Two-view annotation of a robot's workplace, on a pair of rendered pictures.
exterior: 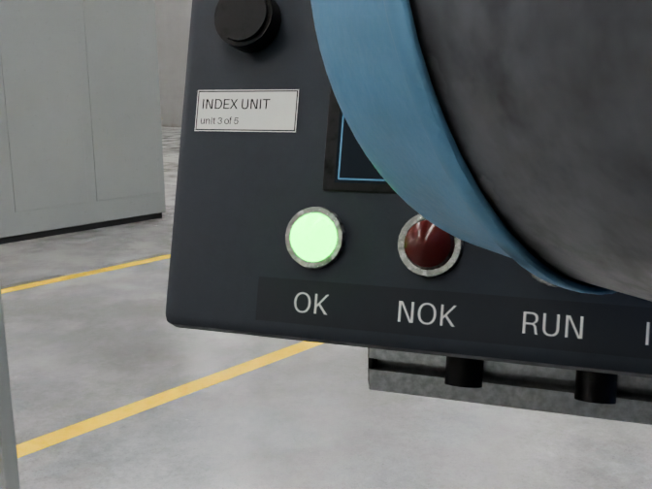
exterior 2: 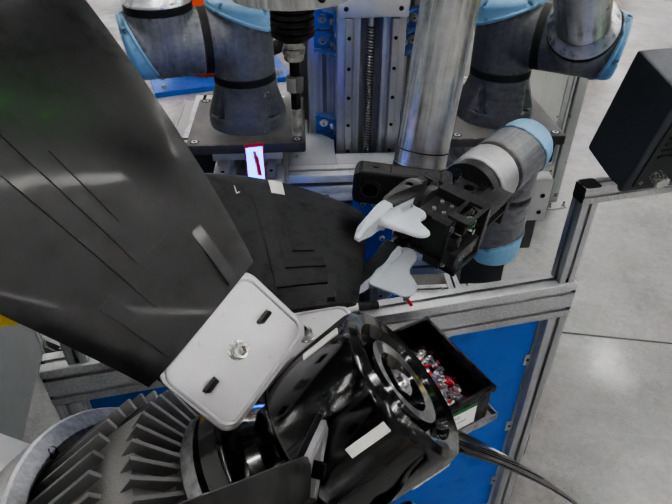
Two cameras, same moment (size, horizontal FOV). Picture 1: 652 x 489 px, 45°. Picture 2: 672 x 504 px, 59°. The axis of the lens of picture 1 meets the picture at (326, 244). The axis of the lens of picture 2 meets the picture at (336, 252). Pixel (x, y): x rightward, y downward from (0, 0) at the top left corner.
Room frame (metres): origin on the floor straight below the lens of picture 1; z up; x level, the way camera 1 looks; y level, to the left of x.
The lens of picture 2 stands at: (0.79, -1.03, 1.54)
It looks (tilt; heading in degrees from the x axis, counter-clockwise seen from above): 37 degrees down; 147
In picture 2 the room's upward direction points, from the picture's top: straight up
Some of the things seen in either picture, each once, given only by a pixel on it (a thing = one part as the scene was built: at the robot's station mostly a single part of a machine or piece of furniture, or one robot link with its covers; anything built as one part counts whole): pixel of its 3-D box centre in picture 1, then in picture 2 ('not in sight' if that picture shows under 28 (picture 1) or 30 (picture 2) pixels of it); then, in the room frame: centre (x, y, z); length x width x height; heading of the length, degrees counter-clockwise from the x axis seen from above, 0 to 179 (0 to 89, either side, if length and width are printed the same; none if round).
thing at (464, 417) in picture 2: not in sight; (399, 391); (0.36, -0.63, 0.85); 0.22 x 0.17 x 0.07; 86
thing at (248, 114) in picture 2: not in sight; (246, 95); (-0.23, -0.56, 1.09); 0.15 x 0.15 x 0.10
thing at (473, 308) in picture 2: not in sight; (329, 333); (0.18, -0.64, 0.82); 0.90 x 0.04 x 0.08; 70
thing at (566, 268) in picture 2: not in sight; (575, 233); (0.32, -0.23, 0.96); 0.03 x 0.03 x 0.20; 70
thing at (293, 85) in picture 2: not in sight; (295, 95); (0.48, -0.85, 1.39); 0.01 x 0.01 x 0.05
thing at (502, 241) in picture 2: not in sight; (485, 218); (0.33, -0.47, 1.08); 0.11 x 0.08 x 0.11; 28
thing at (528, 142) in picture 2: not in sight; (510, 159); (0.34, -0.46, 1.17); 0.11 x 0.08 x 0.09; 107
